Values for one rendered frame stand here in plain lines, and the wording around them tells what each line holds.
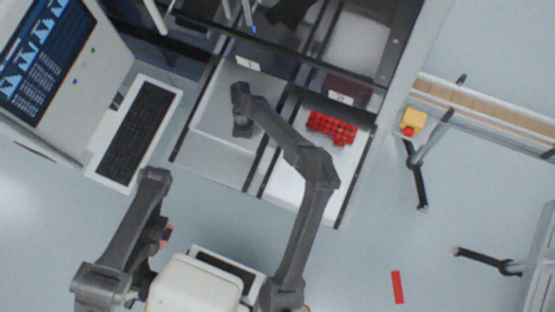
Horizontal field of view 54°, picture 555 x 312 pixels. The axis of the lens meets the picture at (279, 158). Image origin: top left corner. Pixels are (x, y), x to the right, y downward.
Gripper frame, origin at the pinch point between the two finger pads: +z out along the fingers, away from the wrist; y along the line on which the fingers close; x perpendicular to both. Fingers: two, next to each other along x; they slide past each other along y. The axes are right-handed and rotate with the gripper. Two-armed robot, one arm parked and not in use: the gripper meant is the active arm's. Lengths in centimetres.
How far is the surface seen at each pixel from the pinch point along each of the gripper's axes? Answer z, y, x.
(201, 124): 6.3, 3.8, 17.1
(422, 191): 82, 9, -80
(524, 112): -6, 15, -94
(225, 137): 6.3, -0.2, 7.5
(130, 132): 13.2, 0.3, 44.1
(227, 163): 7.1, -9.8, 5.5
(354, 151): 5.2, -0.8, -38.7
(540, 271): 40, -30, -117
